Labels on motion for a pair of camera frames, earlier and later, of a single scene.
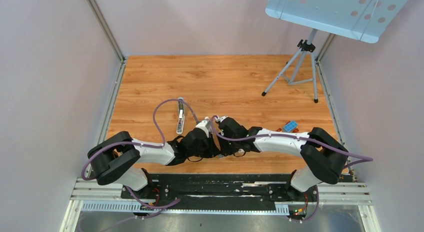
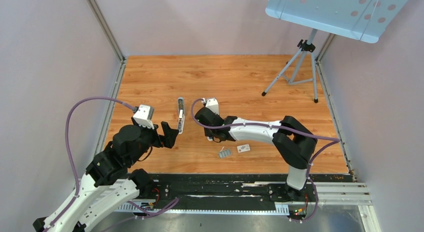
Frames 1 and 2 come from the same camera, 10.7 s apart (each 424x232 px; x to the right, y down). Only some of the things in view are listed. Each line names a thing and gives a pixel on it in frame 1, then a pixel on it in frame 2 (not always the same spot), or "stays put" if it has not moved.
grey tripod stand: (308, 45) stays put
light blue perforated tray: (362, 15) stays put
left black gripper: (212, 149) to (168, 139)
